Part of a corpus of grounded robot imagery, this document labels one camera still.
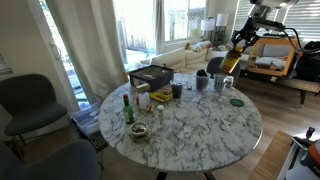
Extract dark glass cup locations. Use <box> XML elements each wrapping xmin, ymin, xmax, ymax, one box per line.
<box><xmin>169</xmin><ymin>78</ymin><xmax>184</xmax><ymax>100</ymax></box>

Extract small white-capped shaker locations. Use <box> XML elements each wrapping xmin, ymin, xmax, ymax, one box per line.
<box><xmin>156</xmin><ymin>104</ymin><xmax>165</xmax><ymax>125</ymax></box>

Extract dark low bench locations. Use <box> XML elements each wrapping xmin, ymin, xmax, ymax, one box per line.
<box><xmin>239</xmin><ymin>69</ymin><xmax>320</xmax><ymax>105</ymax></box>

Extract steel tumbler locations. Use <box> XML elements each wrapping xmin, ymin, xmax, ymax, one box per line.
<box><xmin>213</xmin><ymin>72</ymin><xmax>228</xmax><ymax>93</ymax></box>

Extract white window blinds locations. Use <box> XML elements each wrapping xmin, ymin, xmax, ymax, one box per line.
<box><xmin>233</xmin><ymin>0</ymin><xmax>320</xmax><ymax>42</ymax></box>

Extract small bowl with scraps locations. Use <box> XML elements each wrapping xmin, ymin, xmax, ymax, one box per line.
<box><xmin>129</xmin><ymin>121</ymin><xmax>150</xmax><ymax>144</ymax></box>

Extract cream sofa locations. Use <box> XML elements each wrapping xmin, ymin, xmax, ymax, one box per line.
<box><xmin>139</xmin><ymin>39</ymin><xmax>234</xmax><ymax>75</ymax></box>

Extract green round lid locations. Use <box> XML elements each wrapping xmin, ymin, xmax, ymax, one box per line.
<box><xmin>229</xmin><ymin>98</ymin><xmax>245</xmax><ymax>108</ymax></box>

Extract narrow beige curtain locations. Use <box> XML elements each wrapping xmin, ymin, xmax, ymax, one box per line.
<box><xmin>153</xmin><ymin>0</ymin><xmax>166</xmax><ymax>54</ymax></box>

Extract white shade lamp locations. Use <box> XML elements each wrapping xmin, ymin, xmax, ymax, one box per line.
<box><xmin>215</xmin><ymin>13</ymin><xmax>230</xmax><ymax>46</ymax></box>
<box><xmin>200</xmin><ymin>17</ymin><xmax>216</xmax><ymax>43</ymax></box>

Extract dark tumbler with black items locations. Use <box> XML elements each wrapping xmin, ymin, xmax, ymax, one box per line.
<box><xmin>195</xmin><ymin>68</ymin><xmax>212</xmax><ymax>92</ymax></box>

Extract grey-blue upholstered chair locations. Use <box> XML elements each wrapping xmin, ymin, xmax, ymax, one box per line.
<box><xmin>205</xmin><ymin>56</ymin><xmax>242</xmax><ymax>88</ymax></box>

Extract yellow flat item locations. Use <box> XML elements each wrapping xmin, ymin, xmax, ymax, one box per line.
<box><xmin>149</xmin><ymin>90</ymin><xmax>173</xmax><ymax>103</ymax></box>

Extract beige long curtain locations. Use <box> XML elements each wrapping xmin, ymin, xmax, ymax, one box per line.
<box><xmin>44</xmin><ymin>0</ymin><xmax>128</xmax><ymax>104</ymax></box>

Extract black grid-patterned device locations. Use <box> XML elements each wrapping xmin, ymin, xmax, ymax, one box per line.
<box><xmin>89</xmin><ymin>130</ymin><xmax>109</xmax><ymax>153</ymax></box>

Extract black bag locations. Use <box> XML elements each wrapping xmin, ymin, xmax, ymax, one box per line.
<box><xmin>294</xmin><ymin>40</ymin><xmax>320</xmax><ymax>83</ymax></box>

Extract white jug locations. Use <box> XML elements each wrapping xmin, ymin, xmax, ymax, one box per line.
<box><xmin>138</xmin><ymin>91</ymin><xmax>151</xmax><ymax>111</ymax></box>

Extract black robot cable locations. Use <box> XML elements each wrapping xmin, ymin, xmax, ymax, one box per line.
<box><xmin>282</xmin><ymin>27</ymin><xmax>320</xmax><ymax>56</ymax></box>

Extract navy blue box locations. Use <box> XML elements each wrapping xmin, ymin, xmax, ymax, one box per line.
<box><xmin>129</xmin><ymin>64</ymin><xmax>175</xmax><ymax>93</ymax></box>

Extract white pill bottle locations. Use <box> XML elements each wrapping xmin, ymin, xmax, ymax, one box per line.
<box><xmin>225</xmin><ymin>75</ymin><xmax>235</xmax><ymax>89</ymax></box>

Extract blue-grey armchair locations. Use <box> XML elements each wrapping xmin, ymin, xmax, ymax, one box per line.
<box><xmin>0</xmin><ymin>139</ymin><xmax>101</xmax><ymax>180</ymax></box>

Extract brown bottle with yellow lid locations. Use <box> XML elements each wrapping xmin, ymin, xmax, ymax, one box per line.
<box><xmin>219</xmin><ymin>44</ymin><xmax>244</xmax><ymax>75</ymax></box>

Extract orange and white device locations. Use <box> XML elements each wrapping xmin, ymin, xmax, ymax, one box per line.
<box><xmin>285</xmin><ymin>139</ymin><xmax>320</xmax><ymax>180</ymax></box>

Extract green glass bottle red cap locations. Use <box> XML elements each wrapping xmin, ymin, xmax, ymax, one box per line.
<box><xmin>122</xmin><ymin>93</ymin><xmax>135</xmax><ymax>125</ymax></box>

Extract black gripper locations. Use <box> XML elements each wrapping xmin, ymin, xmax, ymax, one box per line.
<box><xmin>231</xmin><ymin>17</ymin><xmax>262</xmax><ymax>51</ymax></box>

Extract patterned cushion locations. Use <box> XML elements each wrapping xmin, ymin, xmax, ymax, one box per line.
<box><xmin>189</xmin><ymin>40</ymin><xmax>213</xmax><ymax>53</ymax></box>

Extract clear plastic storage bin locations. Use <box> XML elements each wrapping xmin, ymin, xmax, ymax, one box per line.
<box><xmin>70</xmin><ymin>101</ymin><xmax>104</xmax><ymax>139</ymax></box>

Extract wooden side table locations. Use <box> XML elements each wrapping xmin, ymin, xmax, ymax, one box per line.
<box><xmin>248</xmin><ymin>129</ymin><xmax>294</xmax><ymax>180</ymax></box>

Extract dark grey shell chair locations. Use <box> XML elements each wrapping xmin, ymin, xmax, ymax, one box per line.
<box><xmin>0</xmin><ymin>73</ymin><xmax>69</xmax><ymax>149</ymax></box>

